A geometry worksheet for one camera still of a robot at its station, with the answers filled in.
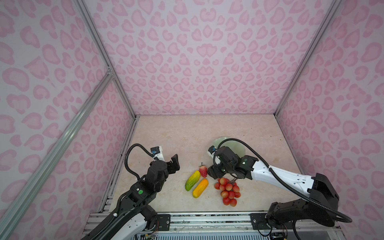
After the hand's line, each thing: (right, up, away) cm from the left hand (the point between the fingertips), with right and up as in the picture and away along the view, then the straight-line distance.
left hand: (171, 154), depth 75 cm
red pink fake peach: (+16, -11, +12) cm, 23 cm away
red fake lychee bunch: (+30, -19, +3) cm, 36 cm away
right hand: (+22, -7, +5) cm, 23 cm away
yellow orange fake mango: (+15, -20, +7) cm, 25 cm away
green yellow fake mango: (+10, -16, +9) cm, 21 cm away
